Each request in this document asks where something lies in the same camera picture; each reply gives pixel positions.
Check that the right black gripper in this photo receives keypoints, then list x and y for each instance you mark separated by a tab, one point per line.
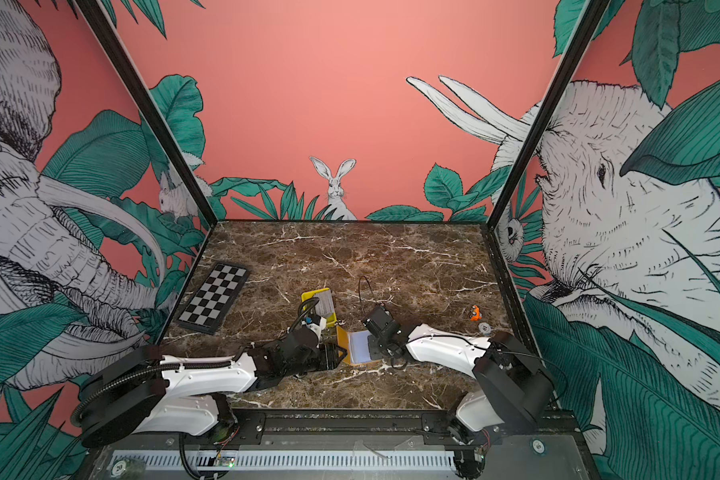
376	354

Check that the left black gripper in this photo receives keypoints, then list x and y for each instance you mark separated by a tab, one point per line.
330	358

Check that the yellow leather card holder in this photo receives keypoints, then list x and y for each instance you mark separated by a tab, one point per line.
357	346

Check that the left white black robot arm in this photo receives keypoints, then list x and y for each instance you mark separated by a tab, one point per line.
148	391

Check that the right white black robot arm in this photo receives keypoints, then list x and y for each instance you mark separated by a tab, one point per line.
515	387

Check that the stack of grey cards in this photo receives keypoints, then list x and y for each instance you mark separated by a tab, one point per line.
325	306

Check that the orange small clip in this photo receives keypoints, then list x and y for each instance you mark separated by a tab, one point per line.
475	314

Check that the black white checkerboard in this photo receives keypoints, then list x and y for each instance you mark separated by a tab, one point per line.
206	309

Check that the black front rail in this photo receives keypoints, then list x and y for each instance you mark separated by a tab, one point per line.
435	427

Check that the white slotted cable duct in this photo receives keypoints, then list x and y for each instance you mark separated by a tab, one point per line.
124	461

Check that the right black frame post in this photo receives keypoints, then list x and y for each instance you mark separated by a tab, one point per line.
588	22

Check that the black frame post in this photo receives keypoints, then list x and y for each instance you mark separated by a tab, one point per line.
104	31
588	22

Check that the left black frame post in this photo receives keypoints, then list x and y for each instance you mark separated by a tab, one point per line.
104	31

